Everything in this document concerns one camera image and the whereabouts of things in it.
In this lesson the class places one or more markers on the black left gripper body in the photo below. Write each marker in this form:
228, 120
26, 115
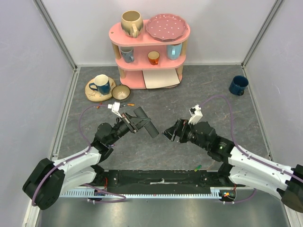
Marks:
120, 129

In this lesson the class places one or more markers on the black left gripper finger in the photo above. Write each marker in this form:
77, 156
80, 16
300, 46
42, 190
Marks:
135, 120
136, 128

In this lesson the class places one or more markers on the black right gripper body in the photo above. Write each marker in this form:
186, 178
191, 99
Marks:
180, 132

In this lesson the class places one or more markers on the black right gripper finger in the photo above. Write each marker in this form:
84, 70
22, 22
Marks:
178, 124
170, 133

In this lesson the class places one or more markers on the black remote control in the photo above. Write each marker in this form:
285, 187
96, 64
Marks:
141, 113

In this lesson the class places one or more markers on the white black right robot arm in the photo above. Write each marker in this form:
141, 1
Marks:
240, 166

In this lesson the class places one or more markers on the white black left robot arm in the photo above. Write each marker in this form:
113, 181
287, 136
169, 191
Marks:
50, 179

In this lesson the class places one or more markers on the brown beige bowl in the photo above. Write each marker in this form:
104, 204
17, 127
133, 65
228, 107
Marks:
121, 93

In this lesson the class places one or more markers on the beige round coaster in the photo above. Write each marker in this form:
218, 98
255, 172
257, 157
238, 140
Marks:
95, 96

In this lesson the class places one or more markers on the white flat board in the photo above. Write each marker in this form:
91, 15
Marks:
160, 78

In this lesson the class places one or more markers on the navy white mug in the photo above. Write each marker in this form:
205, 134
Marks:
101, 84

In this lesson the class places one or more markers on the pink three-tier shelf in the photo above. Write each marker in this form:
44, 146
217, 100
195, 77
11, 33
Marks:
131, 74

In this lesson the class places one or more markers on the dark blue cup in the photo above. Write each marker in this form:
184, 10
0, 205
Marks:
238, 85

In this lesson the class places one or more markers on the small orange cup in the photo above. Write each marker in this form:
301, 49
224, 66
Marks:
153, 57

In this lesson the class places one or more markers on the grey blue mug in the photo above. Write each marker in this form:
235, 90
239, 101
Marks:
127, 54

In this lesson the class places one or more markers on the light blue mug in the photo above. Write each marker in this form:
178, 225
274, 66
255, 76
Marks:
173, 51

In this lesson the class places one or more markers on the pink dotted plate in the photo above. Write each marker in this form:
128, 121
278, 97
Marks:
166, 27

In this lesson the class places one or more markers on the beige ceramic mug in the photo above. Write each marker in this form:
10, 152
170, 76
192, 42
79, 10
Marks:
132, 23

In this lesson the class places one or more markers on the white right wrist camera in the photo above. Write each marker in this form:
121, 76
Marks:
196, 114

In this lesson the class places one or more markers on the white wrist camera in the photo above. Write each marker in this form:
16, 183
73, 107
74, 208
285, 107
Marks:
196, 114
115, 107

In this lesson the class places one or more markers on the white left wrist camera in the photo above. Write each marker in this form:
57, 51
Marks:
115, 107

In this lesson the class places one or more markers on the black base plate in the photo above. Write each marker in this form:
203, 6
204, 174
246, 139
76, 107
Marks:
160, 181

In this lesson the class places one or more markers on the white slotted cable duct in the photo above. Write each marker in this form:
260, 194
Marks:
85, 192

